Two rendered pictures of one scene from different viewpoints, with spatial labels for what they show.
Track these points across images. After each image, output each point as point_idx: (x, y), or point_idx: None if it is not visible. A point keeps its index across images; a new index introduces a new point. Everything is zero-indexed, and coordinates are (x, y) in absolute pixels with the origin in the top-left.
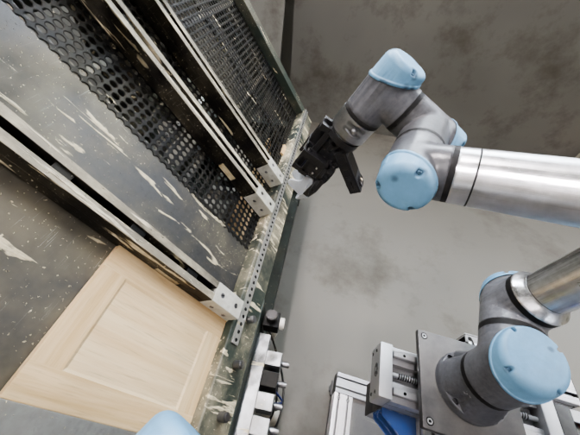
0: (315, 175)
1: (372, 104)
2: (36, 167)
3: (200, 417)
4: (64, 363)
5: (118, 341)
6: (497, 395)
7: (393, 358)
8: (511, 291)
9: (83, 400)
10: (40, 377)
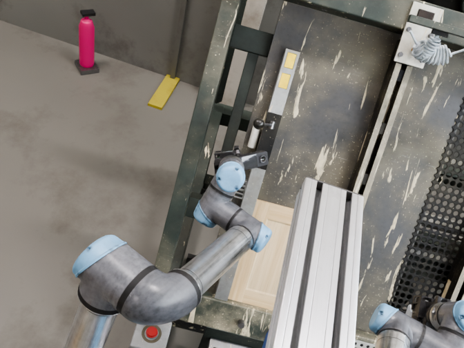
0: (413, 315)
1: (445, 308)
2: (360, 169)
3: (242, 306)
4: (269, 218)
5: (282, 240)
6: None
7: None
8: None
9: None
10: (264, 211)
